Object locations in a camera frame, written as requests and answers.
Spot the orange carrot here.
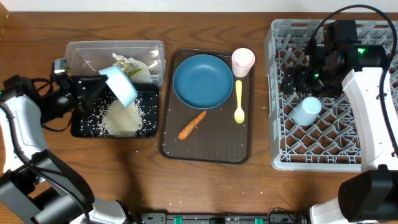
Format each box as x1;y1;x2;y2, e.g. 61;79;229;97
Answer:
178;110;207;140

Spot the grey dishwasher rack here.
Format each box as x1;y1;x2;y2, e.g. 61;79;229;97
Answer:
264;19;397;172

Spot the white rice pile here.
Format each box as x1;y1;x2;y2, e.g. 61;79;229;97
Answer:
79;90;158;138

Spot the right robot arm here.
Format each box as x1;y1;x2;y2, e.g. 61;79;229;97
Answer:
281;20;397;223

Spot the light blue bowl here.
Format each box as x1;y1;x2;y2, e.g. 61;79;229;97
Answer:
98;66;137;108

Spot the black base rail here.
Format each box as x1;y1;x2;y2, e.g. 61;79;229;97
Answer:
138;211;311;224

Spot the light blue cup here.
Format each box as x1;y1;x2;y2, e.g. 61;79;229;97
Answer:
292;96;322;126

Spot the white tissue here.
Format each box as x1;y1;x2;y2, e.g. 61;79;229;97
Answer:
112;53;152;83

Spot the pink plastic cup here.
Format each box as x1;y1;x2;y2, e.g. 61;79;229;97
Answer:
231;48;256;78

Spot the clear plastic bin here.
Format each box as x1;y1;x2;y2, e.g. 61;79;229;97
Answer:
65;40;165;87

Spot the yellow plastic spoon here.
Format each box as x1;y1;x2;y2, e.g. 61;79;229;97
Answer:
234;80;245;124

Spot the black waste tray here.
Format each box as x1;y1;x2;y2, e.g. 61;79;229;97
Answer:
70;83;160;138

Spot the brown serving tray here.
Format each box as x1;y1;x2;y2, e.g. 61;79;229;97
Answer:
159;49;254;164

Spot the dark blue plate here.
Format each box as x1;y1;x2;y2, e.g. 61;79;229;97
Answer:
172;54;234;110

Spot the yellow green snack wrapper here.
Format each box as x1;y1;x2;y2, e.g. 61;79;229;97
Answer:
113;61;142;77

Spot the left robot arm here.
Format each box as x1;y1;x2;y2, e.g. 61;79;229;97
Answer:
1;70;136;223

